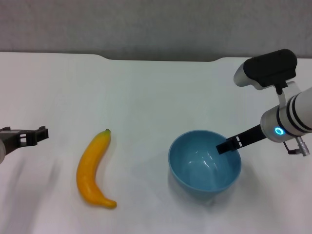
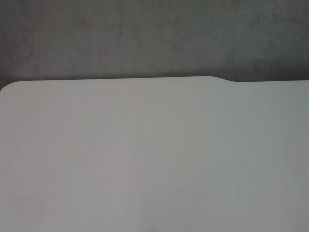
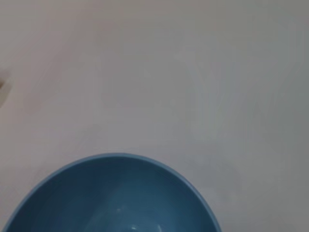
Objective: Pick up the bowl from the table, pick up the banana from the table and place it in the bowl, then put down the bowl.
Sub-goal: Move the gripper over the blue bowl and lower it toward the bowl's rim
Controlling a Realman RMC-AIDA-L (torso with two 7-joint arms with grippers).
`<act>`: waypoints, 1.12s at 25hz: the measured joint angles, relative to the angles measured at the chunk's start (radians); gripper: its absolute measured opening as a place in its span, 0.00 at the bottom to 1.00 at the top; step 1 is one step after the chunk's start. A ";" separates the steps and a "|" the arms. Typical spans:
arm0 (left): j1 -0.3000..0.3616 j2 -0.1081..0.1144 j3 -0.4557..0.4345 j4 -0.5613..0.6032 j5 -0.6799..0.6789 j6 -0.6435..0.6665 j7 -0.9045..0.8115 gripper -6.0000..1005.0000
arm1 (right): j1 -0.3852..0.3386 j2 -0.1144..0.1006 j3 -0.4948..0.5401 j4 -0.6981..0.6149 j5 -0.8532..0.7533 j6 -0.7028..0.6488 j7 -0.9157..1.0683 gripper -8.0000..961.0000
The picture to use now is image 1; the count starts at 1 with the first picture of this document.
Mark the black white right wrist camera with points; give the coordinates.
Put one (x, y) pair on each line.
(268, 68)

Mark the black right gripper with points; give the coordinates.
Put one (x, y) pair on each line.
(251, 136)

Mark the blue bowl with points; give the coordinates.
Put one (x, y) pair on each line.
(200, 168)

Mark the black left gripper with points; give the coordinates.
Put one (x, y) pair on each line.
(9, 139)

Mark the yellow banana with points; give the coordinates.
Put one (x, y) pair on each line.
(89, 168)

